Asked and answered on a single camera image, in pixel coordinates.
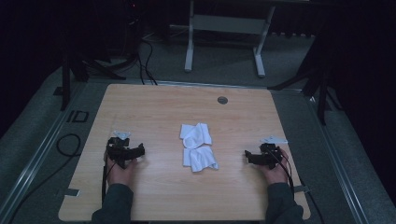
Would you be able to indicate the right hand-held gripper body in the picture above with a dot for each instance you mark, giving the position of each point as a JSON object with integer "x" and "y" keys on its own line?
{"x": 269, "y": 155}

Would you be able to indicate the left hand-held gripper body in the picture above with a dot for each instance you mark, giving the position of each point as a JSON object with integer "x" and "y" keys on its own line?
{"x": 117, "y": 150}

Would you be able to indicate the person's right hand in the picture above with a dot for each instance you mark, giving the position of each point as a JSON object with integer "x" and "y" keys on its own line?
{"x": 275, "y": 174}

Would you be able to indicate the person's left hand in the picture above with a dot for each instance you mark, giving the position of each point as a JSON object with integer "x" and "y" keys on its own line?
{"x": 120, "y": 173}

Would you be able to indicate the round grey table grommet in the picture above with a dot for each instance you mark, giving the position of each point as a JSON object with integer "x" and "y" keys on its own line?
{"x": 222, "y": 100}

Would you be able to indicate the black metal stand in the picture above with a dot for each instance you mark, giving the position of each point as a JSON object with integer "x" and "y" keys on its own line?
{"x": 66, "y": 77}
{"x": 320, "y": 77}

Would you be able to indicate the white metal table frame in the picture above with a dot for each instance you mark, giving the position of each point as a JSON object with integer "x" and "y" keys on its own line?
{"x": 227, "y": 25}

